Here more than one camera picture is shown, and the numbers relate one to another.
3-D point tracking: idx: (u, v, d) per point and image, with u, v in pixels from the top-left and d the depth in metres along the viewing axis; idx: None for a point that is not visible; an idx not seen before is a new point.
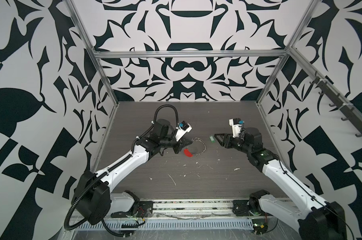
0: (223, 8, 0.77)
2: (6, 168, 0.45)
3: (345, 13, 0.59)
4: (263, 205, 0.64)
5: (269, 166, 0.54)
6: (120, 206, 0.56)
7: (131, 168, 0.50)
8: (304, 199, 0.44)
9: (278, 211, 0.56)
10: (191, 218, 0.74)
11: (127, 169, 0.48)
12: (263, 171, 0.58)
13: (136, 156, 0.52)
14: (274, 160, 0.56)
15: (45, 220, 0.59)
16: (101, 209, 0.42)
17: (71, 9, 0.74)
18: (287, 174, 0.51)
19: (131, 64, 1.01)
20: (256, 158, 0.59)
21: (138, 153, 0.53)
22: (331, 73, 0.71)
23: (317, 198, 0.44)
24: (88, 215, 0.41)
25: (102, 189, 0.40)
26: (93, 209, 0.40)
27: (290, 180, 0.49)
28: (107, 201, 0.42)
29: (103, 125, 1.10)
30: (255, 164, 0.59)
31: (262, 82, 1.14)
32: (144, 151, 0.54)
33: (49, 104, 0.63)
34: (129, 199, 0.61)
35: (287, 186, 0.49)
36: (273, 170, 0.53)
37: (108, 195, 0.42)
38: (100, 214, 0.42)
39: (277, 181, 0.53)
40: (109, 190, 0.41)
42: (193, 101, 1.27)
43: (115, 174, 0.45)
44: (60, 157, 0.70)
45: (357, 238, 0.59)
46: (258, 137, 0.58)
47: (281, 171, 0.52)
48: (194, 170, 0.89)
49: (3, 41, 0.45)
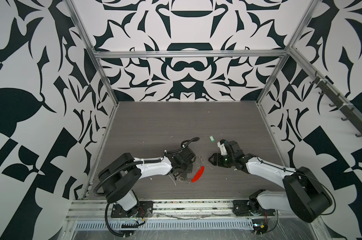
0: (223, 8, 0.77)
2: (6, 168, 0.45)
3: (345, 13, 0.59)
4: (261, 201, 0.64)
5: (249, 163, 0.63)
6: (125, 203, 0.58)
7: (155, 172, 0.55)
8: (279, 174, 0.51)
9: (275, 202, 0.57)
10: (191, 218, 0.74)
11: (154, 170, 0.53)
12: (249, 171, 0.64)
13: (164, 164, 0.57)
14: (253, 157, 0.66)
15: (46, 219, 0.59)
16: (122, 192, 0.45)
17: (72, 9, 0.74)
18: (264, 162, 0.59)
19: (131, 64, 1.01)
20: (239, 162, 0.68)
21: (165, 163, 0.58)
22: (332, 73, 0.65)
23: (287, 169, 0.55)
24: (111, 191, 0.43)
25: (134, 175, 0.44)
26: (119, 187, 0.43)
27: (266, 165, 0.57)
28: (129, 188, 0.46)
29: (103, 125, 1.10)
30: (241, 168, 0.66)
31: (262, 82, 1.14)
32: (170, 165, 0.59)
33: (49, 104, 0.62)
34: (133, 199, 0.61)
35: (265, 171, 0.56)
36: (252, 163, 0.62)
37: (134, 182, 0.45)
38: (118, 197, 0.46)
39: (257, 172, 0.60)
40: (138, 177, 0.45)
42: (193, 101, 1.27)
43: (146, 168, 0.49)
44: (60, 157, 0.70)
45: (357, 238, 0.59)
46: (235, 144, 0.70)
47: (258, 162, 0.61)
48: (195, 171, 0.89)
49: (3, 41, 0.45)
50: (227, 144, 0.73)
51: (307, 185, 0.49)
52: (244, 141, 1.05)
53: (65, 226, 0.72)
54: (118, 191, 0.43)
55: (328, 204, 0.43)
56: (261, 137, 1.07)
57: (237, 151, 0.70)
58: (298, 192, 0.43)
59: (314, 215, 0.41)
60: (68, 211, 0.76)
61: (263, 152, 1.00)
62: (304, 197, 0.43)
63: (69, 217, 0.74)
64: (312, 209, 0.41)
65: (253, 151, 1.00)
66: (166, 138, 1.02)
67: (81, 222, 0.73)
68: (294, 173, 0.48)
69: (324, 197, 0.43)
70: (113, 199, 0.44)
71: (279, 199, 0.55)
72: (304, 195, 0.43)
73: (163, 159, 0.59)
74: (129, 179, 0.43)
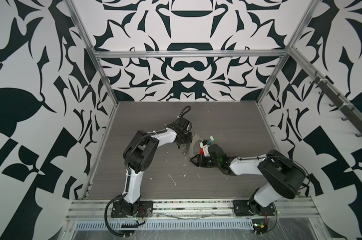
0: (223, 8, 0.77)
2: (6, 168, 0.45)
3: (345, 13, 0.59)
4: (259, 199, 0.64)
5: (231, 164, 0.67)
6: (135, 189, 0.61)
7: (164, 142, 0.64)
8: (254, 163, 0.56)
9: (269, 195, 0.57)
10: (191, 218, 0.74)
11: (164, 140, 0.63)
12: (235, 173, 0.66)
13: (169, 132, 0.65)
14: (234, 158, 0.71)
15: (46, 218, 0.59)
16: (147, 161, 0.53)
17: (72, 9, 0.74)
18: (242, 159, 0.65)
19: (131, 64, 1.01)
20: (224, 165, 0.73)
21: (170, 132, 0.67)
22: (332, 73, 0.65)
23: (260, 157, 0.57)
24: (139, 163, 0.52)
25: (154, 142, 0.53)
26: (146, 157, 0.52)
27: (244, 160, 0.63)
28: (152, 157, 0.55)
29: (103, 125, 1.09)
30: (227, 172, 0.68)
31: (262, 82, 1.14)
32: (174, 132, 0.69)
33: (49, 104, 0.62)
34: (139, 190, 0.65)
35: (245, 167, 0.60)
36: (233, 163, 0.66)
37: (155, 150, 0.54)
38: (146, 166, 0.54)
39: (242, 171, 0.63)
40: (158, 144, 0.54)
42: (193, 101, 1.27)
43: (159, 137, 0.57)
44: (60, 157, 0.71)
45: (357, 238, 0.59)
46: (216, 147, 0.73)
47: (238, 160, 0.66)
48: (195, 171, 0.89)
49: (3, 41, 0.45)
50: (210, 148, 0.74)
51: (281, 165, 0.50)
52: (244, 141, 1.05)
53: (65, 226, 0.72)
54: (146, 160, 0.52)
55: (302, 175, 0.47)
56: (261, 137, 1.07)
57: (220, 153, 0.70)
58: (272, 173, 0.47)
59: (295, 189, 0.44)
60: (68, 211, 0.76)
61: (263, 152, 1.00)
62: (279, 176, 0.46)
63: (69, 217, 0.74)
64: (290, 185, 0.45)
65: (253, 151, 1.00)
66: None
67: (81, 222, 0.73)
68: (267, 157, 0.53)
69: (297, 169, 0.48)
70: (142, 168, 0.52)
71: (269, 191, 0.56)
72: (279, 174, 0.47)
73: (168, 129, 0.68)
74: (151, 148, 0.53)
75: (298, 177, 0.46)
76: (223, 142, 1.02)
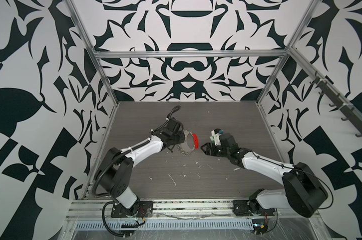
0: (223, 8, 0.77)
2: (6, 168, 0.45)
3: (345, 13, 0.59)
4: (261, 200, 0.64)
5: (245, 158, 0.62)
6: (126, 200, 0.58)
7: (147, 153, 0.55)
8: (276, 170, 0.50)
9: (274, 200, 0.57)
10: (191, 218, 0.74)
11: (145, 152, 0.53)
12: (244, 166, 0.63)
13: (153, 143, 0.57)
14: (248, 152, 0.64)
15: (45, 219, 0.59)
16: (122, 183, 0.45)
17: (72, 9, 0.74)
18: (260, 158, 0.58)
19: (131, 64, 1.01)
20: (235, 157, 0.66)
21: (154, 141, 0.58)
22: (332, 73, 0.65)
23: (285, 165, 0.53)
24: (111, 187, 0.44)
25: (127, 164, 0.44)
26: (117, 180, 0.44)
27: (261, 160, 0.57)
28: (127, 178, 0.46)
29: (103, 125, 1.09)
30: (236, 162, 0.65)
31: (262, 82, 1.14)
32: (159, 142, 0.59)
33: (49, 104, 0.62)
34: (133, 196, 0.62)
35: (261, 166, 0.55)
36: (248, 157, 0.61)
37: (129, 171, 0.46)
38: (119, 191, 0.46)
39: (254, 167, 0.59)
40: (132, 166, 0.45)
42: (193, 101, 1.27)
43: (138, 153, 0.50)
44: (60, 157, 0.70)
45: (357, 238, 0.59)
46: (230, 138, 0.67)
47: (254, 157, 0.60)
48: (195, 171, 0.89)
49: (3, 41, 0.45)
50: (222, 138, 0.70)
51: (304, 180, 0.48)
52: (244, 141, 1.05)
53: (65, 226, 0.72)
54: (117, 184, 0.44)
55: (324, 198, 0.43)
56: (261, 137, 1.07)
57: (233, 145, 0.68)
58: (297, 189, 0.43)
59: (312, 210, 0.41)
60: (68, 211, 0.76)
61: (263, 152, 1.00)
62: (303, 194, 0.42)
63: (69, 217, 0.74)
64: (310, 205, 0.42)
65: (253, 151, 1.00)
66: None
67: (81, 223, 0.73)
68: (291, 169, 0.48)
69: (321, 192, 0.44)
70: (115, 193, 0.44)
71: (276, 197, 0.56)
72: (303, 191, 0.43)
73: (149, 139, 0.58)
74: (123, 170, 0.44)
75: (319, 199, 0.43)
76: None
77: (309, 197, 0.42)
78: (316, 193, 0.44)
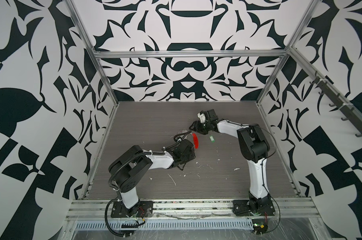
0: (223, 8, 0.77)
2: (5, 168, 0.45)
3: (345, 13, 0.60)
4: (253, 191, 0.67)
5: (219, 123, 0.77)
6: (128, 199, 0.58)
7: (158, 165, 0.57)
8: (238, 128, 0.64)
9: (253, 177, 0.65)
10: (191, 218, 0.74)
11: (159, 163, 0.57)
12: (218, 130, 0.79)
13: (167, 156, 0.61)
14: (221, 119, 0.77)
15: (46, 219, 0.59)
16: (133, 181, 0.47)
17: (72, 9, 0.74)
18: (228, 121, 0.75)
19: (131, 64, 1.01)
20: (213, 124, 0.81)
21: (168, 155, 0.62)
22: (331, 73, 0.71)
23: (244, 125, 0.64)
24: (121, 182, 0.45)
25: (146, 164, 0.47)
26: (129, 178, 0.45)
27: (230, 122, 0.72)
28: (140, 177, 0.48)
29: (103, 125, 1.09)
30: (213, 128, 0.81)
31: (262, 82, 1.14)
32: (171, 158, 0.63)
33: (49, 104, 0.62)
34: (135, 197, 0.62)
35: (228, 128, 0.71)
36: (221, 122, 0.76)
37: (145, 171, 0.48)
38: (129, 187, 0.47)
39: (224, 129, 0.75)
40: (149, 166, 0.48)
42: (193, 101, 1.27)
43: (154, 159, 0.52)
44: (60, 157, 0.70)
45: (357, 237, 0.59)
46: (211, 111, 0.84)
47: (225, 122, 0.75)
48: (195, 171, 0.89)
49: (2, 41, 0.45)
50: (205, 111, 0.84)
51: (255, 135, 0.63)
52: None
53: (65, 226, 0.72)
54: (129, 181, 0.45)
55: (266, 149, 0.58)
56: None
57: (213, 117, 0.85)
58: (245, 138, 0.58)
59: (255, 156, 0.57)
60: (68, 211, 0.76)
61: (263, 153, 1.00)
62: (249, 142, 0.57)
63: (69, 217, 0.74)
64: (253, 152, 0.57)
65: None
66: (166, 138, 1.02)
67: (81, 222, 0.73)
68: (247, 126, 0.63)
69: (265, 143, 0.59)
70: (124, 188, 0.45)
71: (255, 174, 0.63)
72: (250, 141, 0.58)
73: (165, 152, 0.63)
74: (139, 169, 0.47)
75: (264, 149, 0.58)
76: (223, 143, 1.02)
77: (253, 146, 0.57)
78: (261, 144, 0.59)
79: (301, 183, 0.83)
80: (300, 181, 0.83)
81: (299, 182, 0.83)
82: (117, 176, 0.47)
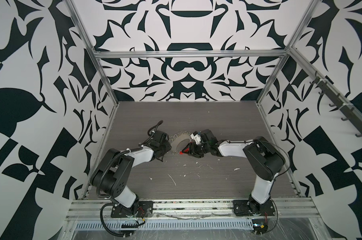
0: (223, 8, 0.77)
2: (6, 168, 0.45)
3: (345, 13, 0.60)
4: (256, 196, 0.65)
5: (220, 146, 0.70)
6: (126, 199, 0.59)
7: (140, 160, 0.58)
8: (242, 146, 0.59)
9: (262, 188, 0.59)
10: (191, 218, 0.74)
11: (140, 158, 0.57)
12: (222, 154, 0.71)
13: (146, 149, 0.62)
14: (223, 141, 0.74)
15: (46, 219, 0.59)
16: (122, 182, 0.46)
17: (72, 9, 0.74)
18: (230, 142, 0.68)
19: (131, 64, 1.01)
20: (213, 147, 0.75)
21: (147, 148, 0.63)
22: (331, 73, 0.71)
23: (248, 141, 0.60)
24: (111, 188, 0.44)
25: (128, 161, 0.47)
26: (117, 180, 0.45)
27: (232, 143, 0.66)
28: (127, 177, 0.48)
29: (103, 125, 1.09)
30: (215, 153, 0.73)
31: (262, 82, 1.14)
32: (151, 149, 0.64)
33: (49, 104, 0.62)
34: (132, 194, 0.62)
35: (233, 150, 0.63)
36: (222, 145, 0.70)
37: (130, 169, 0.48)
38: (119, 191, 0.47)
39: (230, 152, 0.67)
40: (132, 163, 0.48)
42: (193, 101, 1.27)
43: (134, 155, 0.52)
44: (60, 157, 0.70)
45: (357, 238, 0.59)
46: (209, 132, 0.76)
47: (227, 143, 0.69)
48: (195, 171, 0.89)
49: (3, 41, 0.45)
50: (202, 133, 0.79)
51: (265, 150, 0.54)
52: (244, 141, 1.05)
53: (65, 226, 0.72)
54: (118, 184, 0.44)
55: (281, 162, 0.50)
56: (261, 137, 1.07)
57: (211, 138, 0.77)
58: (255, 156, 0.51)
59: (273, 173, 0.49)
60: (68, 211, 0.76)
61: None
62: (261, 159, 0.50)
63: (69, 217, 0.74)
64: (271, 170, 0.49)
65: None
66: None
67: (81, 222, 0.73)
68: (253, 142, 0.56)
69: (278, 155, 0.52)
70: (115, 193, 0.45)
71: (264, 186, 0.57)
72: (261, 158, 0.51)
73: (143, 146, 0.64)
74: (123, 168, 0.46)
75: (278, 163, 0.50)
76: None
77: (268, 163, 0.50)
78: (274, 159, 0.51)
79: (301, 183, 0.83)
80: (300, 181, 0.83)
81: (299, 182, 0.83)
82: (103, 185, 0.45)
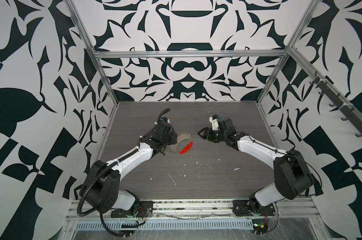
0: (223, 8, 0.77)
2: (6, 168, 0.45)
3: (345, 13, 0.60)
4: (259, 197, 0.65)
5: (240, 140, 0.63)
6: (123, 203, 0.57)
7: (136, 163, 0.53)
8: (270, 154, 0.51)
9: (270, 195, 0.58)
10: (191, 218, 0.74)
11: (134, 162, 0.51)
12: (239, 148, 0.65)
13: (143, 150, 0.56)
14: (245, 136, 0.65)
15: (46, 219, 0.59)
16: (110, 197, 0.43)
17: (71, 9, 0.74)
18: (255, 142, 0.59)
19: (131, 64, 1.01)
20: (229, 137, 0.70)
21: (143, 148, 0.56)
22: (331, 73, 0.71)
23: (278, 150, 0.52)
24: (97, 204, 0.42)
25: (114, 177, 0.42)
26: (103, 198, 0.41)
27: (258, 144, 0.57)
28: (116, 191, 0.44)
29: (103, 125, 1.09)
30: (231, 144, 0.66)
31: (262, 82, 1.14)
32: (149, 148, 0.58)
33: (49, 104, 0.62)
34: (131, 196, 0.62)
35: (255, 149, 0.57)
36: (242, 140, 0.62)
37: (117, 184, 0.44)
38: (109, 205, 0.44)
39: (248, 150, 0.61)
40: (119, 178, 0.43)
42: (193, 101, 1.27)
43: (126, 163, 0.48)
44: (60, 157, 0.70)
45: (357, 238, 0.59)
46: (228, 121, 0.68)
47: (251, 141, 0.60)
48: (195, 171, 0.89)
49: (3, 41, 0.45)
50: (220, 121, 0.72)
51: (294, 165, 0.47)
52: None
53: (65, 226, 0.72)
54: (104, 201, 0.41)
55: (309, 185, 0.45)
56: (261, 137, 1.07)
57: (230, 128, 0.69)
58: (285, 172, 0.44)
59: (296, 193, 0.44)
60: (68, 211, 0.76)
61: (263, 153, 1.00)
62: (290, 177, 0.44)
63: (69, 217, 0.74)
64: (295, 189, 0.44)
65: None
66: None
67: (81, 222, 0.73)
68: (284, 154, 0.49)
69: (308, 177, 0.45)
70: (104, 209, 0.43)
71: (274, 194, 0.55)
72: (291, 175, 0.44)
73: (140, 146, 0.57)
74: (109, 185, 0.41)
75: (305, 184, 0.45)
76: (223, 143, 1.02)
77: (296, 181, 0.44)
78: (304, 179, 0.46)
79: None
80: None
81: None
82: (89, 201, 0.42)
